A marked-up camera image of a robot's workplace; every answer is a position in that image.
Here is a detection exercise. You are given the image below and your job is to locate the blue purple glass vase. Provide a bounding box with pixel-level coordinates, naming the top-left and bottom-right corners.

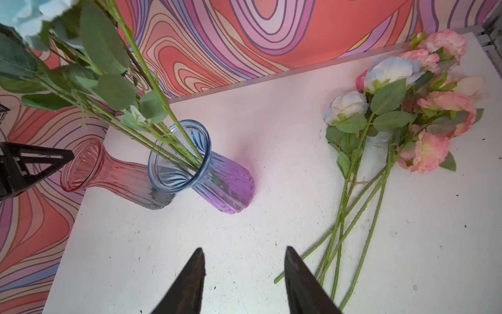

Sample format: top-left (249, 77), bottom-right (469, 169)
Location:
top-left (148, 120), bottom-right (255, 214)

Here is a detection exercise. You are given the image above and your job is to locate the red grey glass vase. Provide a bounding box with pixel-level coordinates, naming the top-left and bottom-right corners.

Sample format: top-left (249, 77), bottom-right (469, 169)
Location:
top-left (61, 139), bottom-right (175, 210)

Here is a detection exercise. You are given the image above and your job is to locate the back wire basket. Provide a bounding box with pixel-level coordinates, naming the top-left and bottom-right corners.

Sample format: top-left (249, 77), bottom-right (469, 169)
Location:
top-left (0, 103), bottom-right (10, 124)

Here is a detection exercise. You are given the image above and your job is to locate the bunch of artificial flowers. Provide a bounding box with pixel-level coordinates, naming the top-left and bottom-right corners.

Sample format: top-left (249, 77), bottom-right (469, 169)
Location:
top-left (272, 29), bottom-right (487, 311)

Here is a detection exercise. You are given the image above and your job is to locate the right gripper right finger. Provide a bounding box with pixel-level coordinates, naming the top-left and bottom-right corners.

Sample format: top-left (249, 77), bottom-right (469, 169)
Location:
top-left (284, 246), bottom-right (342, 314)

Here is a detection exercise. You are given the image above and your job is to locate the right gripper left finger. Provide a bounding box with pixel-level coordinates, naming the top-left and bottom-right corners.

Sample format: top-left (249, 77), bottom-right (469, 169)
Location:
top-left (151, 248), bottom-right (206, 314)

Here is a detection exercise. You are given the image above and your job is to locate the light blue flower stem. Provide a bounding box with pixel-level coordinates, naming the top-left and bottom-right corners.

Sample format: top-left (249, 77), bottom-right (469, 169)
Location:
top-left (1, 1), bottom-right (203, 172)

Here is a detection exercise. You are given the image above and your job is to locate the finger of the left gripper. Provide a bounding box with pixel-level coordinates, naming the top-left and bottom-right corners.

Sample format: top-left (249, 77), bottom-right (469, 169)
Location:
top-left (1, 142), bottom-right (75, 196)

